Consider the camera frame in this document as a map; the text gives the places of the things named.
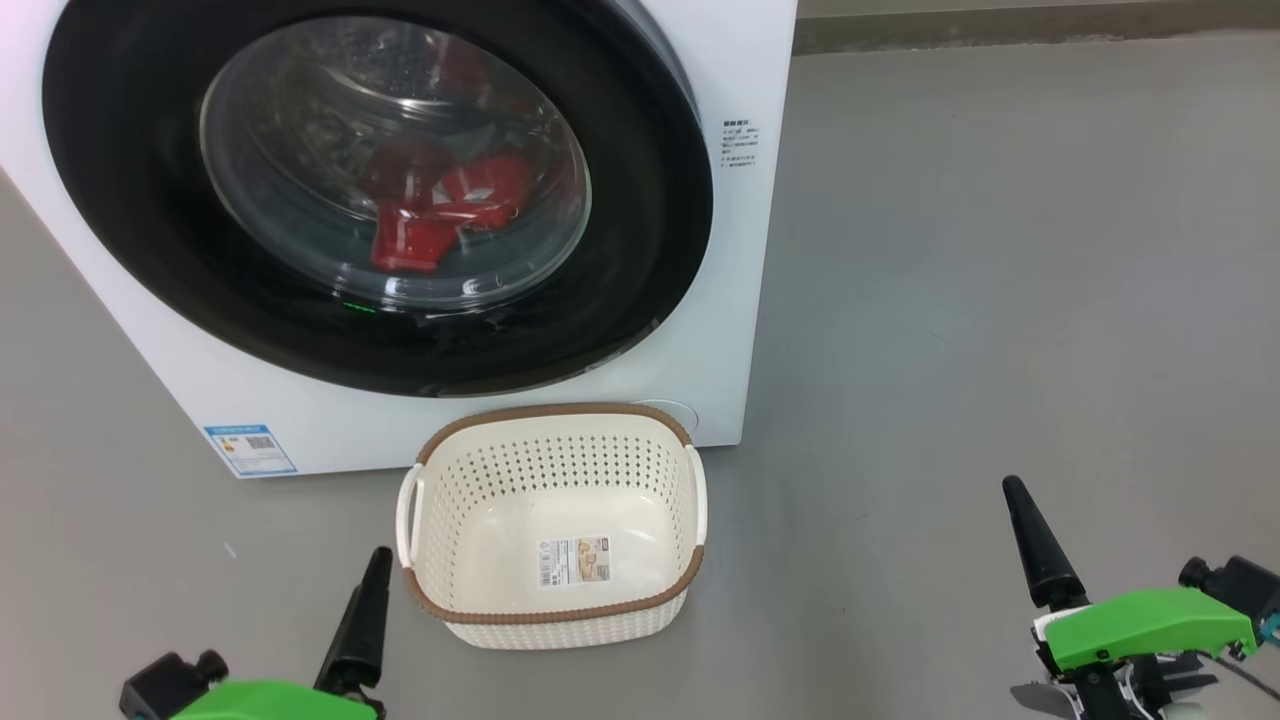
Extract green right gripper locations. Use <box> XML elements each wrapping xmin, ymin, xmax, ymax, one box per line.
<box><xmin>1002</xmin><ymin>476</ymin><xmax>1258</xmax><ymax>720</ymax></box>

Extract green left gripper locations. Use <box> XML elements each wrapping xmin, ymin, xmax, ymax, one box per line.
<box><xmin>170</xmin><ymin>546</ymin><xmax>394</xmax><ymax>720</ymax></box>

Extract red and white garment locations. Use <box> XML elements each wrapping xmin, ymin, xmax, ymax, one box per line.
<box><xmin>362</xmin><ymin>140</ymin><xmax>534</xmax><ymax>273</ymax></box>

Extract black round glass washer door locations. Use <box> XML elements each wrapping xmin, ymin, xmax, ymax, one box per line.
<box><xmin>42</xmin><ymin>0</ymin><xmax>714</xmax><ymax>398</ymax></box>

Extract printed product label sticker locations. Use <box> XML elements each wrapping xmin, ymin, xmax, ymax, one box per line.
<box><xmin>540</xmin><ymin>537</ymin><xmax>611</xmax><ymax>589</ymax></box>

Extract cream perforated laundry basket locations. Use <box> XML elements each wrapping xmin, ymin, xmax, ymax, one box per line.
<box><xmin>396</xmin><ymin>403</ymin><xmax>709</xmax><ymax>651</ymax></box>

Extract white front-load washing machine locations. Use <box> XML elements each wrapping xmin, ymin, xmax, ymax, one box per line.
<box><xmin>0</xmin><ymin>0</ymin><xmax>798</xmax><ymax>479</ymax></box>

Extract blue energy label sticker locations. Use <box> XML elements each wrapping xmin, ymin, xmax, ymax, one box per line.
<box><xmin>204</xmin><ymin>425</ymin><xmax>299</xmax><ymax>478</ymax></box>

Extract round white filter cover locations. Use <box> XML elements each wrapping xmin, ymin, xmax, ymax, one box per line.
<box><xmin>628</xmin><ymin>400</ymin><xmax>700</xmax><ymax>437</ymax></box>

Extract thin black right cable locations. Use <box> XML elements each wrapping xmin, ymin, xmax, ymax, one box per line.
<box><xmin>1213</xmin><ymin>648</ymin><xmax>1280</xmax><ymax>699</ymax></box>

